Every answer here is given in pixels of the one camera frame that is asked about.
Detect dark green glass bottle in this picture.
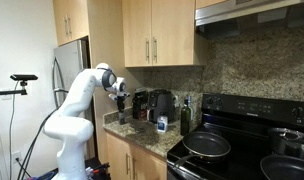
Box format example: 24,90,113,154
180,99,191,136

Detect silver cabinet handle right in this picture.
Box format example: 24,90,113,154
132,158,137,180

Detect large black skillet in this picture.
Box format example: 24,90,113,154
260,155,304,180

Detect wooden cabinet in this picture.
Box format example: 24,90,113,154
106,132,167,180
53,0,89,45
122,0,206,67

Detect silver cabinet handle left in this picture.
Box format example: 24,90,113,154
125,153,130,175

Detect stainless steel refrigerator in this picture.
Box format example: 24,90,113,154
51,39,96,160

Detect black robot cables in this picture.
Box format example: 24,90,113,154
15,106,61,180

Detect black pepper container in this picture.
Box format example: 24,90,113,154
118,112,126,125

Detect white salt container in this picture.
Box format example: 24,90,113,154
157,116,168,133

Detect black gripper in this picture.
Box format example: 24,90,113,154
109,91,130,112

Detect silver cabinet handle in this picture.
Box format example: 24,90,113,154
132,158,137,180
125,153,130,175

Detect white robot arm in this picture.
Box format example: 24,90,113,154
43,63,125,180

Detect white wall outlet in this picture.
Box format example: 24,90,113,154
11,151,22,163

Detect black frying pan with handle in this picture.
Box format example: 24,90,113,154
174,132,231,168

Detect black pot with lid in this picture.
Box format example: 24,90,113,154
268,128,304,159

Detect lower wooden cabinet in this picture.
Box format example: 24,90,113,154
106,132,167,180

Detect upper left wooden cabinet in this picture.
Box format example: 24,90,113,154
53,0,89,45

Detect black air fryer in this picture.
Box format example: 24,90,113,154
147,89,175,123

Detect black coffee maker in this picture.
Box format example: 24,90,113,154
132,88,148,120

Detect black camera on stand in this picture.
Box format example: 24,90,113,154
0,74,38,96

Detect black electric stove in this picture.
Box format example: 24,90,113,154
167,93,304,180

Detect stainless range hood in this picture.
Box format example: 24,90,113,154
195,0,304,39

